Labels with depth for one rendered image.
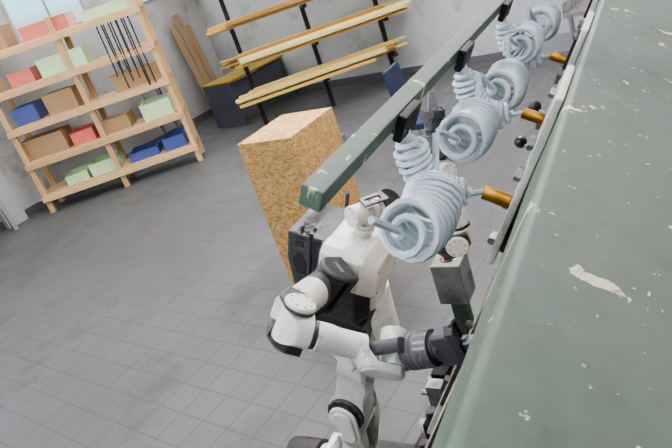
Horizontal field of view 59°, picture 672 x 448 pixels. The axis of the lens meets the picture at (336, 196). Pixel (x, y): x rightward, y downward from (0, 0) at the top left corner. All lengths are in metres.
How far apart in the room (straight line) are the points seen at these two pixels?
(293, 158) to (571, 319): 3.27
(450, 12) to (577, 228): 8.93
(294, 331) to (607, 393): 1.17
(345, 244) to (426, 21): 7.84
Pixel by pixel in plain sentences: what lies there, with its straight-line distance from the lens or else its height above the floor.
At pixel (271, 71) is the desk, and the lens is 10.78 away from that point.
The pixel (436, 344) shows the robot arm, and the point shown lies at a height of 1.28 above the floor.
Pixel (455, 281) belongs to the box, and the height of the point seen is 0.86.
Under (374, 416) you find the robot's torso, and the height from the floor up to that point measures 0.51.
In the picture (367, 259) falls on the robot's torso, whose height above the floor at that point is 1.31.
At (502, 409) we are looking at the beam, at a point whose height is 1.96.
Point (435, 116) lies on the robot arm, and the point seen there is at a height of 1.58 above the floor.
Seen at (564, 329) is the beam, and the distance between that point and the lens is 0.29.
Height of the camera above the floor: 2.13
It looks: 21 degrees down
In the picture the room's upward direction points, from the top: 19 degrees counter-clockwise
